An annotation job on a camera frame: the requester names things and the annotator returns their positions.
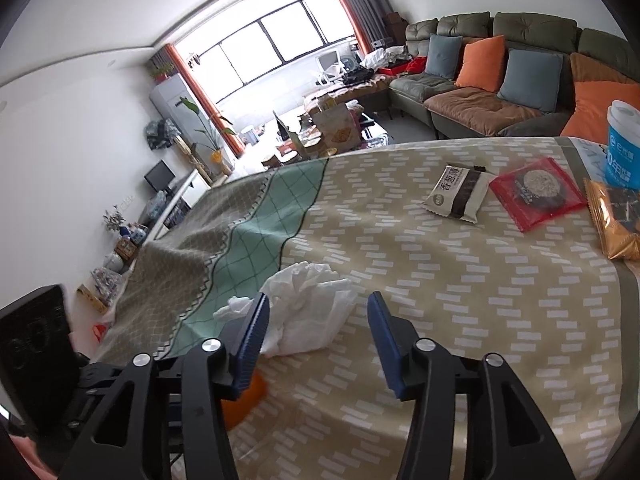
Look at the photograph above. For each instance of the orange grey curtain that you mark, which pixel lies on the orange grey curtain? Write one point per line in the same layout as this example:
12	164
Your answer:
192	85
345	0

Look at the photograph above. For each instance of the small cardboard box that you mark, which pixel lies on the small cardboard box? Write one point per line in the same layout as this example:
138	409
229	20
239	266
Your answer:
90	300

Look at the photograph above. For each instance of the orange cushion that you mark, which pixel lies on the orange cushion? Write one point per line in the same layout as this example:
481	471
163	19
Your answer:
590	110
480	62

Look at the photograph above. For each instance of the white ceramic jar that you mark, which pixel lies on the white ceramic jar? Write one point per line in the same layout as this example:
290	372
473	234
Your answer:
112	262

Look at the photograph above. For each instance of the red cloth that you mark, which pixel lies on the red cloth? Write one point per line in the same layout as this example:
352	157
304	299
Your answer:
415	65

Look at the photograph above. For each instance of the small blue grey cushion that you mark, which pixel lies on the small blue grey cushion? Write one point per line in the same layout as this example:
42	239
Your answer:
442	57

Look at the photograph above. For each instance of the white wall socket strip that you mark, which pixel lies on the white wall socket strip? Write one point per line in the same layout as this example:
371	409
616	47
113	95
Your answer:
127	201

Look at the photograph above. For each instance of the beige printed snack box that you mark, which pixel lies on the beige printed snack box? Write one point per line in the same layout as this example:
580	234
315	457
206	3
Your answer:
337	127

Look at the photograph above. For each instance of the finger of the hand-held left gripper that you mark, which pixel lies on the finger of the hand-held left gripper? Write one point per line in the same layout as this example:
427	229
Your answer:
100	380

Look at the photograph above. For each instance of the small white bin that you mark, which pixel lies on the small white bin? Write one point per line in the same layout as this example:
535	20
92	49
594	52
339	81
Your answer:
247	136

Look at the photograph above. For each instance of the group of glass jars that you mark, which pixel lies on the group of glass jars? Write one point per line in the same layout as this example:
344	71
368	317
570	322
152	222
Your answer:
300	142

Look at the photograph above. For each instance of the white TV cabinet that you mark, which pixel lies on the white TV cabinet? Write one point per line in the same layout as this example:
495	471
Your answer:
192	180

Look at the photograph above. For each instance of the blue white tub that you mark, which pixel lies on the blue white tub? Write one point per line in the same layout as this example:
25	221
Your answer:
622	155

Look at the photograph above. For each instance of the brown seat pad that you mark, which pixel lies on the brown seat pad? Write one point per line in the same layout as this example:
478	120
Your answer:
475	107

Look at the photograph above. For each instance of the orange plastic bag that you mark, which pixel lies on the orange plastic bag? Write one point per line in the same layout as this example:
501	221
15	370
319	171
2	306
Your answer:
100	331

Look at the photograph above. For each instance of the large window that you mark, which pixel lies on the large window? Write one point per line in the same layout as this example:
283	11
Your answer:
280	35

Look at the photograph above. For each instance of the brown back cushion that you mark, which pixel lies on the brown back cushion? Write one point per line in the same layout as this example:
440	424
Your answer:
595	67

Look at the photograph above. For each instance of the dark wrapped bundle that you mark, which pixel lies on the dark wrapped bundle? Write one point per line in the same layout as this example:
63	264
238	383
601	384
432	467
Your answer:
160	135

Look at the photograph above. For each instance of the white tissue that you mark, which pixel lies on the white tissue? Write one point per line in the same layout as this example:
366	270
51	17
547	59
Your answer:
310	310

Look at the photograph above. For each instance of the tall leafy plant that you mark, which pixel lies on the tall leafy plant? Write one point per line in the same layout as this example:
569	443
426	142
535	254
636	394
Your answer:
192	106

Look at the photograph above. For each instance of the black monitor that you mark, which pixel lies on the black monitor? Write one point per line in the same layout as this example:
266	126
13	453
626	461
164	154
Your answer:
159	176

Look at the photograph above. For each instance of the brown wooden cabinet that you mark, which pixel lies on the brown wooden cabinet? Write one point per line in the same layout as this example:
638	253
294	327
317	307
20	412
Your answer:
395	25

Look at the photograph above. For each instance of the white standing air conditioner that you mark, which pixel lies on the white standing air conditioner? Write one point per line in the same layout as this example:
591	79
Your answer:
170	97

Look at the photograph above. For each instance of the large blue grey cushion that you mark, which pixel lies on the large blue grey cushion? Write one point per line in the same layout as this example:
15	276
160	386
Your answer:
530	80

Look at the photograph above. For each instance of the red snack packet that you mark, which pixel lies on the red snack packet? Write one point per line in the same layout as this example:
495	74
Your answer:
540	195

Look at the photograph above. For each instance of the white chair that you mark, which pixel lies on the white chair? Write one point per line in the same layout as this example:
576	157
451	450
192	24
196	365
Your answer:
330	62

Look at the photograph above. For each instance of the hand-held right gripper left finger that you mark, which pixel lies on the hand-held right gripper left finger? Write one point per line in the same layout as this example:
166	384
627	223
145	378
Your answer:
250	345

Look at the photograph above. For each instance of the blue vase with olive branches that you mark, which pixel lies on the blue vase with olive branches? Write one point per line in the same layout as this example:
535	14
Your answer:
116	220

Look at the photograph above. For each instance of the orange peel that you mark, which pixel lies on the orange peel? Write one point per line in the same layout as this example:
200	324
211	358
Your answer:
245	405

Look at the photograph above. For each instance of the dark coffee table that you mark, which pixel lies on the dark coffee table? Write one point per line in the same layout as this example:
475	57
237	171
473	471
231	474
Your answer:
372	132

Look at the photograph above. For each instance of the patterned beige tablecloth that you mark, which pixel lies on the patterned beige tablecloth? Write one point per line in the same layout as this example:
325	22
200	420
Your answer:
425	285

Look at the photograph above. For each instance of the green sofa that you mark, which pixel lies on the green sofa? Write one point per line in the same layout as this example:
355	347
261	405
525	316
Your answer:
530	22

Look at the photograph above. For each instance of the clear bag of items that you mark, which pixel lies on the clear bag of items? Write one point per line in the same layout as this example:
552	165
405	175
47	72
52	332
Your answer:
107	280
155	205

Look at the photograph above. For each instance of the white black snack packet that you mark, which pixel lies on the white black snack packet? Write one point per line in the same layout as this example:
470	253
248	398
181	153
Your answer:
457	192

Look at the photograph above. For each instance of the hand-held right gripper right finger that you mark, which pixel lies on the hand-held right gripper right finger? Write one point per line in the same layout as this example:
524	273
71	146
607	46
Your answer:
387	345

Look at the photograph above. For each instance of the orange snack packet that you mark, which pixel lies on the orange snack packet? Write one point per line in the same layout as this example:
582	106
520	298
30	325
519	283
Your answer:
612	237

